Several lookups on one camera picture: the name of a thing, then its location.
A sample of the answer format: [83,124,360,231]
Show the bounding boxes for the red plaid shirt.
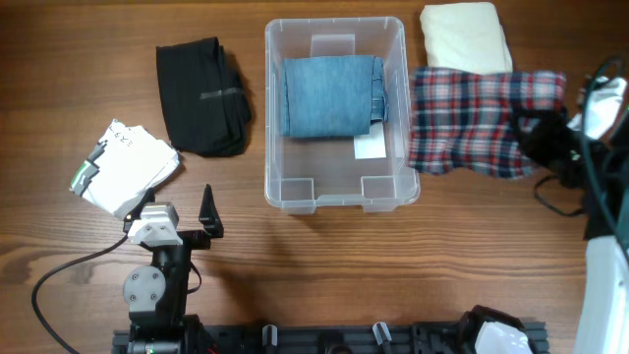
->
[408,67,566,180]

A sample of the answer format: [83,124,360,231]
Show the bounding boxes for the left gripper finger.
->
[124,188,155,222]
[199,184,224,238]

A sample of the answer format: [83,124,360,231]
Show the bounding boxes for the white label in bin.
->
[354,123,386,159]

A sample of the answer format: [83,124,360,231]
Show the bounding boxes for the white printed shirt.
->
[70,119,180,219]

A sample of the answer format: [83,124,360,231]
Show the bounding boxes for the blue denim jeans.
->
[280,55,388,139]

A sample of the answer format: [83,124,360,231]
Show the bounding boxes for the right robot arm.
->
[457,115,628,354]

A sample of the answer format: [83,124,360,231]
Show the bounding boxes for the black garment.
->
[155,37,252,157]

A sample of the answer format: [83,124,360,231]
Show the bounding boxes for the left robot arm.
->
[112,185,224,354]

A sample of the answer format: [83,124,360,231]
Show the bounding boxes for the folded cream white cloth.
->
[420,2,513,74]

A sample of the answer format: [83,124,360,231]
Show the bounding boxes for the clear plastic storage bin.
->
[264,17,421,214]

